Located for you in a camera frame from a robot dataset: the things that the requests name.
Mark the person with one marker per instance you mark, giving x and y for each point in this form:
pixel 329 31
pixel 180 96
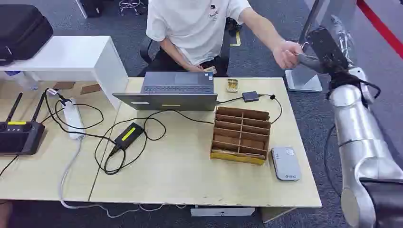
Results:
pixel 192 28

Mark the black carrying case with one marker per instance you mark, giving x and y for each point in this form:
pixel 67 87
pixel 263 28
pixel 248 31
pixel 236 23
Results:
pixel 22 31

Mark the gold card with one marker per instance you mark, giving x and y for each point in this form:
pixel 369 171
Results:
pixel 232 85

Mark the brown cardboard piece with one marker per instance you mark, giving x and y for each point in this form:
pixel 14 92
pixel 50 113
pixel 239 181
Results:
pixel 64 85
pixel 90 89

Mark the clear water bottle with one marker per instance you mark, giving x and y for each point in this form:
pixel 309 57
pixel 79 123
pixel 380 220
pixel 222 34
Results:
pixel 25 81

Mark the white power strip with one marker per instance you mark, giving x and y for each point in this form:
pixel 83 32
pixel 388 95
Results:
pixel 74 121

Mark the person's hand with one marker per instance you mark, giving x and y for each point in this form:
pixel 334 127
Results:
pixel 285 55
pixel 194 68

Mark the wooden card box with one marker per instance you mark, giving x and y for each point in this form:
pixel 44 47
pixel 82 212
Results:
pixel 240 135

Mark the grey laptop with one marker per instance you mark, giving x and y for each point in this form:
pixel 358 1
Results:
pixel 176 94

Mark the person's left hand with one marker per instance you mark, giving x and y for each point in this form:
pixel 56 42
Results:
pixel 285 55

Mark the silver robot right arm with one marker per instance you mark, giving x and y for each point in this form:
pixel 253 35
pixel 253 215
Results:
pixel 359 141

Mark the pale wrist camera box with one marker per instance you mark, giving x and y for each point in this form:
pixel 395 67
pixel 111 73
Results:
pixel 362 78

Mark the desk leg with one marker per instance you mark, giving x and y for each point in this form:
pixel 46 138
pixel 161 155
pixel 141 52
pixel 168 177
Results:
pixel 274 214

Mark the chrome stanchion post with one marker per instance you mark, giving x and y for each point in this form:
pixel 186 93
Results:
pixel 310 22

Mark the small dark adapter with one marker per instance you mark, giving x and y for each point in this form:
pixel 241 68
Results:
pixel 250 96

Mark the black power brick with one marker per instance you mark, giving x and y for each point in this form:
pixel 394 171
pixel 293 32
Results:
pixel 129 136

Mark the white desk shelf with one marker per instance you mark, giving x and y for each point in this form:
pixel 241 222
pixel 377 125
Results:
pixel 69 56

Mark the person's right hand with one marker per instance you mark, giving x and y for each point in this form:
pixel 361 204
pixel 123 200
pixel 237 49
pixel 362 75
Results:
pixel 194 68

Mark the white desk crossbar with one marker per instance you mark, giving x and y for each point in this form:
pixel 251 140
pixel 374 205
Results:
pixel 222 211

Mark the chrome chair base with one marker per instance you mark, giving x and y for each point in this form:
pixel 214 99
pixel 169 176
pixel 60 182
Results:
pixel 130 5

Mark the black remote controller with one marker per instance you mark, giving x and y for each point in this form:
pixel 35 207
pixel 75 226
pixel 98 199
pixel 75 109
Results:
pixel 20 138

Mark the grey kiosk stand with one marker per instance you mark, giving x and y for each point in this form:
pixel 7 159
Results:
pixel 303 80

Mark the black office chair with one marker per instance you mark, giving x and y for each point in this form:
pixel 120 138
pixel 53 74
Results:
pixel 145 52

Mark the stack of cards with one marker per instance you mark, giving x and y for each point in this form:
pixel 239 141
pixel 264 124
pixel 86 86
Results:
pixel 211 69

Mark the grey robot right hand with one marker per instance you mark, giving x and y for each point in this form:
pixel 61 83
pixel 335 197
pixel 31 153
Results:
pixel 327 47

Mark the black bag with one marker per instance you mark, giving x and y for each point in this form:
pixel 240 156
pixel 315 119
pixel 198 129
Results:
pixel 91 8

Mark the grey card reader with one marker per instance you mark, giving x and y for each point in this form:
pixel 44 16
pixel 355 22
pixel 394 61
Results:
pixel 286 163

